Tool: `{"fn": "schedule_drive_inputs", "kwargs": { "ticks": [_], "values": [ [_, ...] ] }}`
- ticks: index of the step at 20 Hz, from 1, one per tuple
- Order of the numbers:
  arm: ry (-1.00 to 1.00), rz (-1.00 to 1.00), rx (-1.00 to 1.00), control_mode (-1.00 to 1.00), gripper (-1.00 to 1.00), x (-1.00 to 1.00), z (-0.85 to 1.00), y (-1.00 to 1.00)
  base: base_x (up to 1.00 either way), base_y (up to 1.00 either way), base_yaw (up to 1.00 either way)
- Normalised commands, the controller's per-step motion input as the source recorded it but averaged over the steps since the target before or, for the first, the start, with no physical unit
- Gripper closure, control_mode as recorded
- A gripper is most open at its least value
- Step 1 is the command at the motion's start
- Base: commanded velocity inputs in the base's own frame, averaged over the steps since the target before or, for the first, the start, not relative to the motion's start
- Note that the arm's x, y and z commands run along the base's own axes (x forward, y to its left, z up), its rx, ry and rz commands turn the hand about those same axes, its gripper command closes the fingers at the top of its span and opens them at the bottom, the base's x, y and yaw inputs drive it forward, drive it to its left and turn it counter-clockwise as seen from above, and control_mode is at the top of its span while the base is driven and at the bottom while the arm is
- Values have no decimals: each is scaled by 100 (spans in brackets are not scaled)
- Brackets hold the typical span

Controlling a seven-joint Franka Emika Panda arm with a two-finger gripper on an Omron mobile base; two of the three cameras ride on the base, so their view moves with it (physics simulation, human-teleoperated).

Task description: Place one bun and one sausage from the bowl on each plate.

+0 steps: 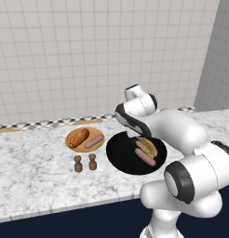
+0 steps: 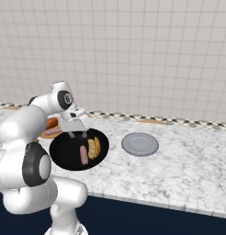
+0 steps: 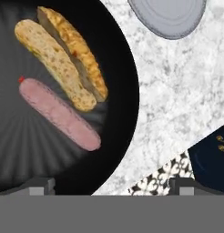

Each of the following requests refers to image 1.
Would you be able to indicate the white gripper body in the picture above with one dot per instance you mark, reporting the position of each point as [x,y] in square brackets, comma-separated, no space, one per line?
[133,134]

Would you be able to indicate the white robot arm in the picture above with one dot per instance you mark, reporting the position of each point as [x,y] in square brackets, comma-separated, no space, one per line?
[178,130]

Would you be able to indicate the yellow-brown bun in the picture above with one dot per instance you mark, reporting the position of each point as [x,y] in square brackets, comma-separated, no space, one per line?
[148,147]

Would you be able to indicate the black round plate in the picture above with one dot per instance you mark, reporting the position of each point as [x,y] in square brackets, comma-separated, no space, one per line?
[122,155]

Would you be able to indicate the pink sausage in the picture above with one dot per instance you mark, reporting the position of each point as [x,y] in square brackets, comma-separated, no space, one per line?
[145,157]
[94,141]

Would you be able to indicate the orange wooden bowl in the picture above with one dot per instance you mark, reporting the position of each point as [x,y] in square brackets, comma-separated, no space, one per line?
[94,131]

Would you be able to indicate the brown bun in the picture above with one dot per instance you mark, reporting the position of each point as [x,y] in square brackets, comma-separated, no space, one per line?
[79,137]

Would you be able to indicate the brown wooden shaker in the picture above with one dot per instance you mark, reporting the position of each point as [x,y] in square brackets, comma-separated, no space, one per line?
[92,162]
[78,164]

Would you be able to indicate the dark blue counter cabinet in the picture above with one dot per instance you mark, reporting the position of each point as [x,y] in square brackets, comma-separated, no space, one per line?
[73,223]

